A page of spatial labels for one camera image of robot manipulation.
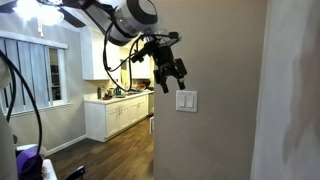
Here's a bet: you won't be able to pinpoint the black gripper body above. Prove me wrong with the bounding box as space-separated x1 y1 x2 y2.
146 33 188 85

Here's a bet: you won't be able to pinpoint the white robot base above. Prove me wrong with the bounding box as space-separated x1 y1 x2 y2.
0 56 19 180

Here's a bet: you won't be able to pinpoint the ceiling fan with light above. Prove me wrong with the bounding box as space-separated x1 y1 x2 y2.
0 0 87 38

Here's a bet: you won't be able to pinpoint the cluttered countertop items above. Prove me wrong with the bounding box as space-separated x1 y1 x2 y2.
101 79 152 101

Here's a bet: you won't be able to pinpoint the white lower kitchen cabinets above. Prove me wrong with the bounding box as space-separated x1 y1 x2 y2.
83 90 155 144

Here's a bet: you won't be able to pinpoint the white upper kitchen cabinet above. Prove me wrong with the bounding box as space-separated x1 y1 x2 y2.
79 26 122 81

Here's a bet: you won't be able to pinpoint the grey vertical window blinds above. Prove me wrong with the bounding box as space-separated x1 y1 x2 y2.
0 37 52 114

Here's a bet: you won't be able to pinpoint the purple cloth object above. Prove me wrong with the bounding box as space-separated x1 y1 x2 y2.
15 148 44 180

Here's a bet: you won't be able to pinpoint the white double light switch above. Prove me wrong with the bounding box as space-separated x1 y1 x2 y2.
175 89 198 113

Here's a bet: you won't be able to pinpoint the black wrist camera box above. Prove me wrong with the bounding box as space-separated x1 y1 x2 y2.
129 43 155 64

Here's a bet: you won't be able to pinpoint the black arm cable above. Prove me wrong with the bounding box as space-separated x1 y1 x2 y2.
102 13 181 93

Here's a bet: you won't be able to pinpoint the black bracket piece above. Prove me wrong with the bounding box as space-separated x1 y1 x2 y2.
63 165 87 180

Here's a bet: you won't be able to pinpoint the thick black cable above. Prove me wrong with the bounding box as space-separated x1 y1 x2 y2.
0 49 44 158

